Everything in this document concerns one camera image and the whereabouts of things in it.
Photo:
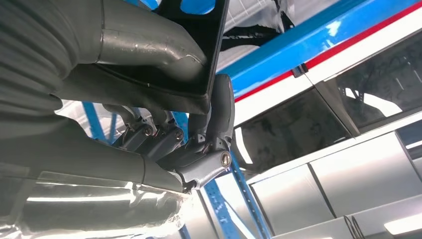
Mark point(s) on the blue metal shelf rack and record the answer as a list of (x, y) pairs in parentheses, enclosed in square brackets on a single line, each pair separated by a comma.
[(296, 43)]

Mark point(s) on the red barrier belt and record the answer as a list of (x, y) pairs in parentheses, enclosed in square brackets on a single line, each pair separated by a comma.
[(362, 36)]

